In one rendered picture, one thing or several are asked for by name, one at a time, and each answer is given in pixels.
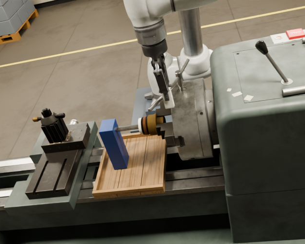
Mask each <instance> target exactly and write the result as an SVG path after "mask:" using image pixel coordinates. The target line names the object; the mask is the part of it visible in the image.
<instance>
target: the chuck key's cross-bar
mask: <svg viewBox="0 0 305 244"><path fill-rule="evenodd" d="M189 61H190V60H189V59H187V60H186V61H185V63H184V65H183V67H182V68H181V70H180V71H181V74H182V73H183V72H184V70H185V68H186V66H187V64H188V63H189ZM179 79H180V78H179V77H176V79H175V80H174V82H173V84H172V87H170V89H171V90H172V89H173V88H174V87H175V85H176V84H177V82H178V80H179ZM162 99H163V97H162V95H161V96H160V97H159V98H158V99H157V100H156V101H155V102H154V103H153V104H152V105H151V106H150V107H149V108H148V111H149V112H151V111H152V110H153V109H154V108H155V107H156V106H157V105H158V104H159V103H160V102H161V100H162Z"/></svg>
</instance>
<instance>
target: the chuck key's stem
mask: <svg viewBox="0 0 305 244"><path fill-rule="evenodd" d="M175 76H176V77H179V78H180V79H179V80H178V82H177V84H178V86H179V87H180V91H181V92H183V91H184V89H183V85H184V83H183V78H182V74H181V71H180V70H177V71H175Z"/></svg>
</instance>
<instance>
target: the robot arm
mask: <svg viewBox="0 0 305 244"><path fill-rule="evenodd" d="M216 1H218V0H123V2H124V6H125V9H126V12H127V14H128V17H129V18H130V20H131V22H132V24H133V28H134V30H135V34H136V37H137V41H138V43H139V44H141V47H142V51H143V54H144V56H146V57H150V58H149V61H148V68H147V74H148V79H149V83H150V86H151V89H152V92H150V93H147V94H145V95H144V96H145V99H152V103H151V105H152V104H153V103H154V102H155V101H156V100H157V99H158V98H159V97H160V96H161V95H162V97H163V99H162V100H163V101H164V105H165V109H168V108H174V106H175V105H174V101H173V97H172V93H171V89H170V87H172V85H171V84H172V82H174V80H175V79H176V76H175V71H177V70H181V68H182V67H183V65H184V63H185V61H186V60H187V59H189V60H190V61H189V63H188V64H187V66H186V68H185V70H184V72H183V73H182V78H183V81H185V80H192V79H198V78H204V79H205V78H208V77H210V76H211V71H210V55H211V53H212V52H213V51H212V50H211V49H208V48H207V46H206V45H204V44H203V42H202V33H201V24H200V12H199V7H201V6H205V5H208V4H211V3H214V2H216ZM176 11H178V17H179V23H180V28H181V34H182V40H183V49H182V50H181V54H180V56H177V57H174V56H172V55H171V54H169V53H167V52H166V51H167V49H168V46H167V42H166V39H165V38H166V36H167V31H166V27H165V23H164V19H163V16H165V15H167V14H170V13H173V12H176Z"/></svg>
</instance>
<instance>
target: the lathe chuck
mask: <svg viewBox="0 0 305 244"><path fill-rule="evenodd" d="M183 83H184V85H183V87H184V88H186V92H184V93H179V92H178V89H179V88H180V87H179V86H178V84H176V85H175V87H174V88H173V89H172V90H171V93H172V97H173V101H174V105H175V106H174V108H171V116H172V124H173V130H174V136H175V138H178V136H182V137H183V138H184V143H185V145H184V146H183V147H181V146H177V150H178V153H179V156H180V158H181V159H182V160H189V158H196V159H202V158H205V157H204V154H203V150H202V146H201V141H200V135H199V128H198V119H197V111H196V102H195V92H194V79H192V80H185V81H183Z"/></svg>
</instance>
